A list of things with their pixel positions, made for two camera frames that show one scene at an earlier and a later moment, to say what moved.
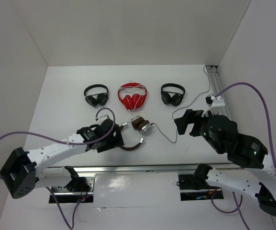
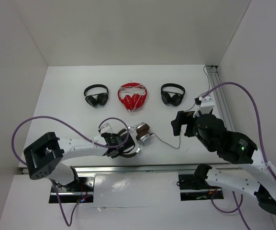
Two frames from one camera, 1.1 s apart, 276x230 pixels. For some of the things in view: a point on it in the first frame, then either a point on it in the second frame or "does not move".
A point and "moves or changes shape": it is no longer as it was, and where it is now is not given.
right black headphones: (175, 99) does not move
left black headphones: (101, 98) does not move
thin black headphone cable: (183, 108) to (189, 108)
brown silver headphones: (133, 132) moves or changes shape
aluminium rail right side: (216, 85) does not move
